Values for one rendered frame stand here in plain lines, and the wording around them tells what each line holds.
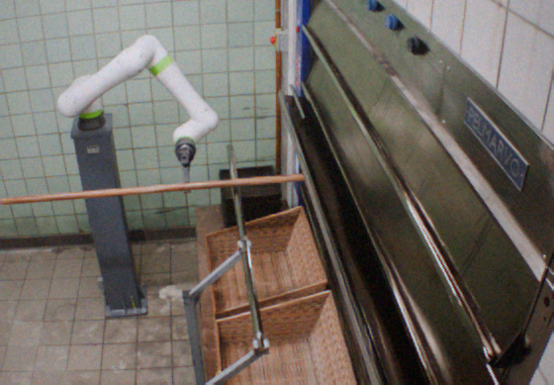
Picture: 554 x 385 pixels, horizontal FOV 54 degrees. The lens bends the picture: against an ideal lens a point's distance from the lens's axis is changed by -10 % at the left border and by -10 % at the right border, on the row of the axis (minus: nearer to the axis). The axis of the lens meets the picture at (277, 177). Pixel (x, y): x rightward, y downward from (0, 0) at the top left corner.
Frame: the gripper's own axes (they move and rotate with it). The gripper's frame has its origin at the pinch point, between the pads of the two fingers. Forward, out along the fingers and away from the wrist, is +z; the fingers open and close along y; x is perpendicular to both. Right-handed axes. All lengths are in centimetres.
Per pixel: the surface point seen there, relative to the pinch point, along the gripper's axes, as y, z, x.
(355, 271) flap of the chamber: -23, 92, -45
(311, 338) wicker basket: 58, 42, -46
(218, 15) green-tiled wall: -34, -115, -21
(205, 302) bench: 61, 11, -3
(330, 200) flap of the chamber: -23, 57, -46
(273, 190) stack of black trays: 34, -36, -41
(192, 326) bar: 39, 47, 2
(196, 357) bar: 58, 47, 2
